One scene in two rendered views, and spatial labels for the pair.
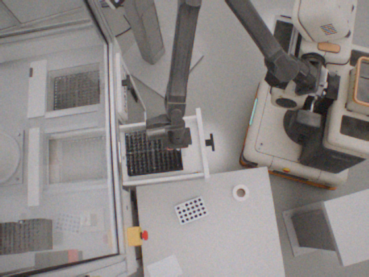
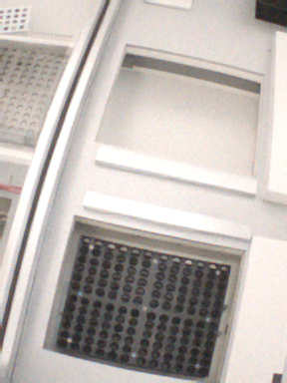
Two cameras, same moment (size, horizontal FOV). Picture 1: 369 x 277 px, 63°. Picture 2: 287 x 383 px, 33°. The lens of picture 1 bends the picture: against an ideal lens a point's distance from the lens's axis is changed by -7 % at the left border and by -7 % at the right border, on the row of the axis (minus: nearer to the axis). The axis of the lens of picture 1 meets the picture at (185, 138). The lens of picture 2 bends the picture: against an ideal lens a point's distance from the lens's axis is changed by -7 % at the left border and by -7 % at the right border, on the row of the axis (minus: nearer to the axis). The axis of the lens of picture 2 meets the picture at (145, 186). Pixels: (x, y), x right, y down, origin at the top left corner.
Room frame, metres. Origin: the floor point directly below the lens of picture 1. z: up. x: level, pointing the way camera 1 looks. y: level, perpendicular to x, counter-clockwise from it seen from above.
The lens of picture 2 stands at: (0.83, 0.41, 1.60)
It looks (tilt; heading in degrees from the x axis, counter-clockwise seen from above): 66 degrees down; 180
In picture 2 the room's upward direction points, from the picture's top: 8 degrees clockwise
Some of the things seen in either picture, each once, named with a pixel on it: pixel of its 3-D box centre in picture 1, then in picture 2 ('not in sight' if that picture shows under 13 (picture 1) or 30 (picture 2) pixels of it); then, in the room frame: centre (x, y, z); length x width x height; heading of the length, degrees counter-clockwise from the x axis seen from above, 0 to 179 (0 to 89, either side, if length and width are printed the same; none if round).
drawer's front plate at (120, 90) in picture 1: (121, 86); not in sight; (0.68, 0.23, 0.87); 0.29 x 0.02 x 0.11; 176
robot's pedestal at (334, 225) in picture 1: (330, 226); not in sight; (-0.12, -0.67, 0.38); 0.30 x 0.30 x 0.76; 2
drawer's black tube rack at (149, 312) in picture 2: not in sight; (143, 311); (0.70, 0.43, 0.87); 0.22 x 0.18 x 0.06; 86
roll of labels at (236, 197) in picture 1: (240, 193); not in sight; (0.13, -0.18, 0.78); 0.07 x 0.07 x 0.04
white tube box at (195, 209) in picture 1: (191, 210); not in sight; (0.10, 0.04, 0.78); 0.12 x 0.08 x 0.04; 100
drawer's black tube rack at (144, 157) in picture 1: (153, 152); not in sight; (0.36, 0.14, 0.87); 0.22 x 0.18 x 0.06; 86
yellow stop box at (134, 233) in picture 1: (136, 236); not in sight; (0.04, 0.27, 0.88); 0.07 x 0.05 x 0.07; 176
